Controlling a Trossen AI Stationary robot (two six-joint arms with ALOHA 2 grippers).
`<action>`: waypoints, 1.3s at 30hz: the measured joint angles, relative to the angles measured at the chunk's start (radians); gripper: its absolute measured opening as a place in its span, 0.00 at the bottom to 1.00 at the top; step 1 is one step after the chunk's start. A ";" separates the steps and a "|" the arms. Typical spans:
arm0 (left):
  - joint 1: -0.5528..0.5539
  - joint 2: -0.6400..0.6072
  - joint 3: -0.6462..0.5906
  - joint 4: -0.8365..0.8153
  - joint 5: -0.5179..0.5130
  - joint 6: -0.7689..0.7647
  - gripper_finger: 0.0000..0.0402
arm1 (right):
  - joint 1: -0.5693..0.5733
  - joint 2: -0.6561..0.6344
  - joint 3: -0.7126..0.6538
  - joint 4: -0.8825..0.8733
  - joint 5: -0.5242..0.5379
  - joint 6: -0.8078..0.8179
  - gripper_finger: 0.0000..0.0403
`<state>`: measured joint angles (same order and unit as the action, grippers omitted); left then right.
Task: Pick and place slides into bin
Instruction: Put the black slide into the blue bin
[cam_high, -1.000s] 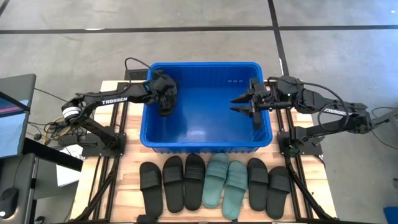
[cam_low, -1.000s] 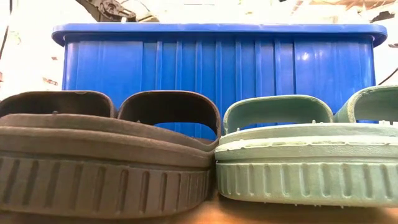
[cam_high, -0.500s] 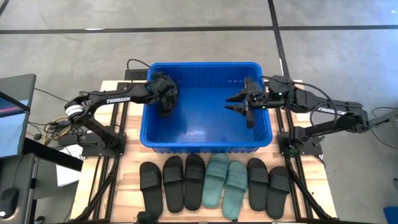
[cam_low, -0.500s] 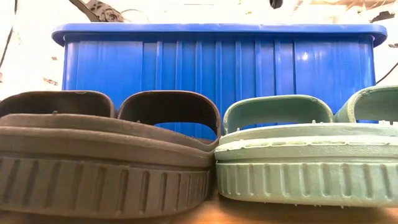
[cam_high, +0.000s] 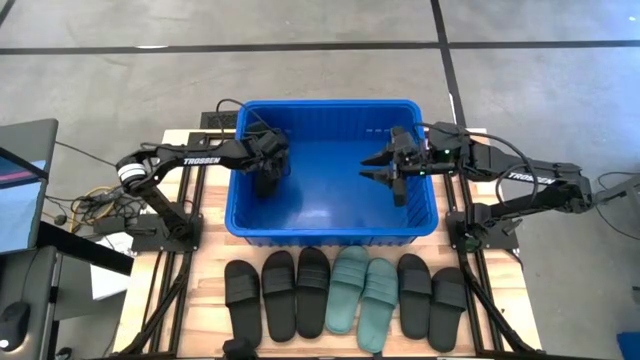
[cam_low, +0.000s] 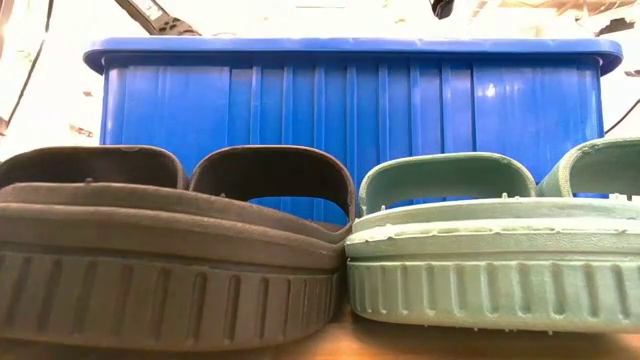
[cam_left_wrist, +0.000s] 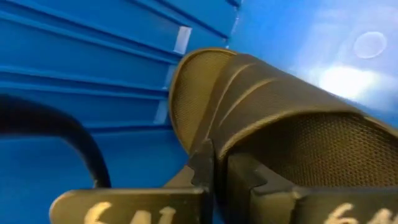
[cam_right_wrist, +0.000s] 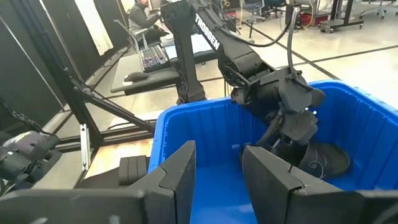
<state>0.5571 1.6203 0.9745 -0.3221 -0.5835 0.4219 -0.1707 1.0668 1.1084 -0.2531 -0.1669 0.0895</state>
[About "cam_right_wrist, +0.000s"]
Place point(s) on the seated person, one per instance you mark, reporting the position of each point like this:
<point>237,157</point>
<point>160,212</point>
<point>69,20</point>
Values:
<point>141,18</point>

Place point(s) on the black table-level camera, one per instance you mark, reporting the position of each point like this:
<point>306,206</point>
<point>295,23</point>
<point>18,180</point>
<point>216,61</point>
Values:
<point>28,149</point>

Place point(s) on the silver frame bracket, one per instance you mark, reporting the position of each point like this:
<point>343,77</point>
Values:
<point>85,146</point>

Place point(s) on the backlit keyboard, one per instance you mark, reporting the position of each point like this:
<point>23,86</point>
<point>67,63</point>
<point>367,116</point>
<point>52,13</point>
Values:
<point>154,57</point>

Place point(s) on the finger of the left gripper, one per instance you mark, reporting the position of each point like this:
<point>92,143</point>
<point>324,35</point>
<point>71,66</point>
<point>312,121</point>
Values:
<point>270,133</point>

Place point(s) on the black computer mouse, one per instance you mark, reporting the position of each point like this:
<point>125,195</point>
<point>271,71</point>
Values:
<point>135,76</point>

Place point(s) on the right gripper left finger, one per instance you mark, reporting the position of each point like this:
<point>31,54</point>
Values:
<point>168,196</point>

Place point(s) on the black metal rig frame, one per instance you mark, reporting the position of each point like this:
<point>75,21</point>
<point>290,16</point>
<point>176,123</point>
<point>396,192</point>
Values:
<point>66,81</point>

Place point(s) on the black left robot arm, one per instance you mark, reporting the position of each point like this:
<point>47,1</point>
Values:
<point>236,59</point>

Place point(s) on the grey desk chair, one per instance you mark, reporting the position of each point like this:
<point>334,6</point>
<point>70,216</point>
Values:
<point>141,35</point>

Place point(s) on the black desk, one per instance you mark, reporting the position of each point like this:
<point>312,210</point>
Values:
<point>155,79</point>

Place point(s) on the white hanging cloth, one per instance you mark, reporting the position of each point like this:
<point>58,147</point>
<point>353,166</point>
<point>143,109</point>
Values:
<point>93,25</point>

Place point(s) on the blue plastic bin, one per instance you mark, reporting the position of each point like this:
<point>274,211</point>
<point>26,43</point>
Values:
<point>217,133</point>

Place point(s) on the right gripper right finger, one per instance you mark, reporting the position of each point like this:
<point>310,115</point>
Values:
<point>273,196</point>

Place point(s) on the black equipment cart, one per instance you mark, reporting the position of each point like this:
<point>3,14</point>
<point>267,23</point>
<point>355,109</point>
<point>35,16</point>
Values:
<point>340,23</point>

